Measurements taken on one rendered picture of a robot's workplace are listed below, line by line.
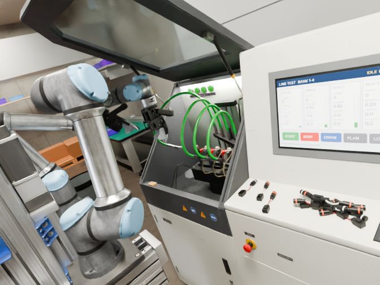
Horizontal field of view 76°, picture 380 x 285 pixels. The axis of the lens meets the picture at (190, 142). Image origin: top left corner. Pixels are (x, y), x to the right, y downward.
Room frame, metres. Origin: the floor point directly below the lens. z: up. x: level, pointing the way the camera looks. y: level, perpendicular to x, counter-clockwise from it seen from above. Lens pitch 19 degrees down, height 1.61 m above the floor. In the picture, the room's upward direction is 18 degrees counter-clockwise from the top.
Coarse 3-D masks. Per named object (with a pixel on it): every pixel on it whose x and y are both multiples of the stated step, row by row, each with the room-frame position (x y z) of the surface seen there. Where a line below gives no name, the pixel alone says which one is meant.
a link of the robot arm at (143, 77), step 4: (136, 76) 1.18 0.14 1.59; (140, 76) 1.18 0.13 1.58; (144, 76) 1.19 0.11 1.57; (136, 80) 1.18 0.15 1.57; (140, 80) 1.17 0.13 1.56; (144, 80) 1.18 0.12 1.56; (148, 80) 1.20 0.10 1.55; (148, 84) 1.18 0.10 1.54; (148, 88) 1.17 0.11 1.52; (148, 92) 1.18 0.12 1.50; (152, 92) 1.20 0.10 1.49; (144, 96) 1.18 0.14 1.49; (148, 96) 1.18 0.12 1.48
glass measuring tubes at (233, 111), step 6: (216, 102) 1.47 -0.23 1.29; (222, 102) 1.43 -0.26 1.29; (228, 102) 1.39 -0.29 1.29; (234, 102) 1.38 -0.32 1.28; (222, 108) 1.44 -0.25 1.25; (228, 108) 1.41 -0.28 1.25; (234, 108) 1.39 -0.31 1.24; (234, 114) 1.39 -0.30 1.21; (222, 120) 1.47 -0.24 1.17; (228, 120) 1.45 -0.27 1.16; (234, 120) 1.42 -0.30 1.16; (222, 126) 1.47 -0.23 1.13; (228, 126) 1.44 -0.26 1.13; (234, 138) 1.42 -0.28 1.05; (228, 144) 1.47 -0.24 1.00
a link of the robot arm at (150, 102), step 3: (153, 96) 1.20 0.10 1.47; (144, 99) 1.25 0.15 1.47; (147, 99) 1.18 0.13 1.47; (150, 99) 1.19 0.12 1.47; (153, 99) 1.18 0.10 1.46; (141, 102) 1.20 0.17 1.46; (144, 102) 1.18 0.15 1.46; (147, 102) 1.18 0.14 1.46; (150, 102) 1.18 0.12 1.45; (153, 102) 1.19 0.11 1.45; (156, 102) 1.20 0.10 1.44; (144, 105) 1.19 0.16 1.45; (147, 105) 1.18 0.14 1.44; (150, 105) 1.18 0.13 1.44; (153, 105) 1.19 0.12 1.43; (144, 108) 1.20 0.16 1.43
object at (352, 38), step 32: (320, 32) 0.87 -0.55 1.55; (352, 32) 0.79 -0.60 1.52; (256, 64) 1.05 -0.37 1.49; (288, 64) 0.94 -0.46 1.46; (256, 96) 1.04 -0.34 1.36; (256, 128) 1.03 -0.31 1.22; (256, 160) 1.01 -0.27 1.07; (288, 160) 0.90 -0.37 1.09; (320, 160) 0.80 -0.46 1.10; (352, 192) 0.71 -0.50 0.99; (256, 224) 0.78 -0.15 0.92; (256, 256) 0.81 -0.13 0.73; (288, 256) 0.69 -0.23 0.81; (320, 256) 0.60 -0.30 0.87; (352, 256) 0.53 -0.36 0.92
